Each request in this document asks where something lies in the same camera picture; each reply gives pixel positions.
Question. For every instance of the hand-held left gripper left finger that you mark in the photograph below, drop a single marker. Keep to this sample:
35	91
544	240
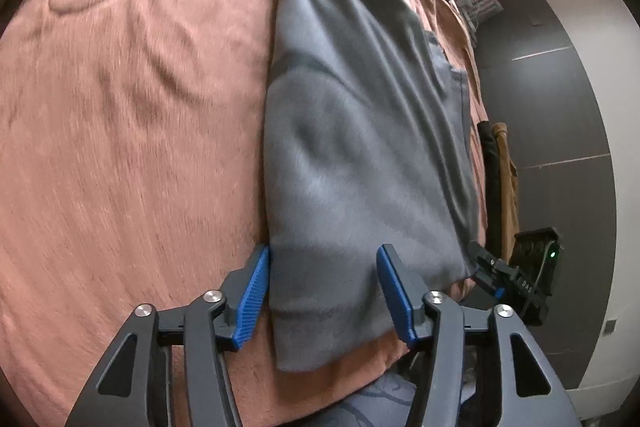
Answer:
252	297

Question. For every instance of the grey wardrobe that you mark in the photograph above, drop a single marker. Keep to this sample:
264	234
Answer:
560	107

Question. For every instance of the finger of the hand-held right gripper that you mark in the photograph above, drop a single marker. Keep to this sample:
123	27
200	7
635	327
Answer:
487	287
487	257

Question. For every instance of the white rack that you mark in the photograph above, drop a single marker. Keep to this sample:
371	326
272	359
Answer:
475	4

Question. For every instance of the brown blanket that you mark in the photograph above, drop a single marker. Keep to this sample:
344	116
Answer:
125	132

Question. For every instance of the brown hanging cloth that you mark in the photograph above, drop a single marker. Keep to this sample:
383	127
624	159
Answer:
506	187

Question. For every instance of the wall outlet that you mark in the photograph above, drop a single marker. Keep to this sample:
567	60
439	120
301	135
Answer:
610	327

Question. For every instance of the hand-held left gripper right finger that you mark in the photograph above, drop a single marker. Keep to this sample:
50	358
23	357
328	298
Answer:
395	297

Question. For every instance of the blue patterned pants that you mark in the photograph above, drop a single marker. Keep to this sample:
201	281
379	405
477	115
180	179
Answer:
380	402

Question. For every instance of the grey t-shirt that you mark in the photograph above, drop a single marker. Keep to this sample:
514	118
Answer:
350	157

